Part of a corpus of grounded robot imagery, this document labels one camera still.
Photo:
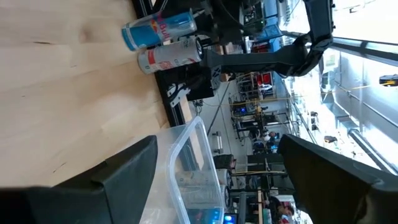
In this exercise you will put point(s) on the silver mounting bracket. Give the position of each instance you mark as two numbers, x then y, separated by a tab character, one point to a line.
177	95

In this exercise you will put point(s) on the white Celsius Peach Vibe can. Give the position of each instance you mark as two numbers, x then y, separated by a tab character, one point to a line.
169	56

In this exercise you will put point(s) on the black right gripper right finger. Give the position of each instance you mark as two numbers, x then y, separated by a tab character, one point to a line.
342	193

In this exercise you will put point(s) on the blue silver Red Bull can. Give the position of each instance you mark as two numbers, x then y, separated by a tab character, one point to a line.
155	31

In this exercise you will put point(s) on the clear plastic storage bin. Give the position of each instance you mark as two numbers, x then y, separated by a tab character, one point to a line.
186	199

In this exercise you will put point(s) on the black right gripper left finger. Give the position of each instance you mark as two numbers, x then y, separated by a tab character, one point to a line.
77	202

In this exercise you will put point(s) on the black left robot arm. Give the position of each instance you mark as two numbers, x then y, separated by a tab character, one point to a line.
264	62

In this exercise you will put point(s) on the black aluminium table frame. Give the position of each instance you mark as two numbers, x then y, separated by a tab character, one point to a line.
161	90

